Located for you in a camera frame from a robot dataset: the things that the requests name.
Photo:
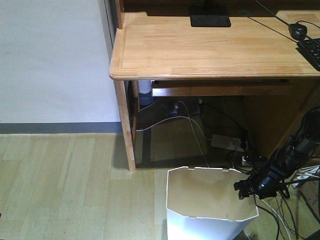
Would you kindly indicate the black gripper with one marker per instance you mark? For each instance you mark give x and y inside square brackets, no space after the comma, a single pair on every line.
[266,181]

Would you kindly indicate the white plastic trash bin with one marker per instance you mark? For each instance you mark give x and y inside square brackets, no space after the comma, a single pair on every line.
[202,204]

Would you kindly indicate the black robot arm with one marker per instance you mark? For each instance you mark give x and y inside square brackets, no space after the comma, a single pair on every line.
[304,144]

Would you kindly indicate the white power strip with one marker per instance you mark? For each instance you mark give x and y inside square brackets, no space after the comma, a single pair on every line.
[228,143]
[308,172]

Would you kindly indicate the white power strip right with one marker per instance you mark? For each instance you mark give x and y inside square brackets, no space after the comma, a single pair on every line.
[308,172]

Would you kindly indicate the wooden desk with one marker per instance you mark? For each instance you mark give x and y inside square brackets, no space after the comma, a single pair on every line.
[155,41]

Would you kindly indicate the white cylinder under desk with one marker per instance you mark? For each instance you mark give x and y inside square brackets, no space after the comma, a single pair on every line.
[145,93]

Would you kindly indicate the black keyboard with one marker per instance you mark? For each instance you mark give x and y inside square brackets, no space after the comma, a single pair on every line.
[310,50]

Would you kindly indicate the black computer mouse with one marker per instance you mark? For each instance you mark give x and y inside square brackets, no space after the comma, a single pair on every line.
[297,31]

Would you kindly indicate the black monitor stand base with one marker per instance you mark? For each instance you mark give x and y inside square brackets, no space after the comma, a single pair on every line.
[209,15]

